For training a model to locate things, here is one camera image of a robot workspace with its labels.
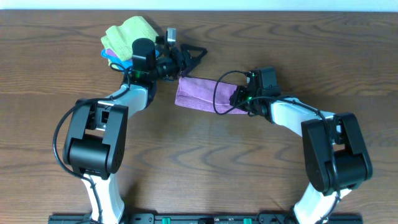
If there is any purple microfiber cloth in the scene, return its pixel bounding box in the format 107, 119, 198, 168
175, 77, 238, 113

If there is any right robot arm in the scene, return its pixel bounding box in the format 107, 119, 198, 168
229, 67, 373, 223

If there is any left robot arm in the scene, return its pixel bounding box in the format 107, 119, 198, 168
59, 37, 207, 223

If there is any blue folded cloth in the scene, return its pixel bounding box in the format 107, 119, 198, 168
101, 49, 132, 68

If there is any top green folded cloth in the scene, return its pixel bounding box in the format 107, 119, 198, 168
101, 16, 158, 61

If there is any purple folded cloth in stack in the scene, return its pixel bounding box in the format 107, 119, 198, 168
106, 49, 118, 58

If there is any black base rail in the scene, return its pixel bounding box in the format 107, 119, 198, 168
48, 213, 363, 224

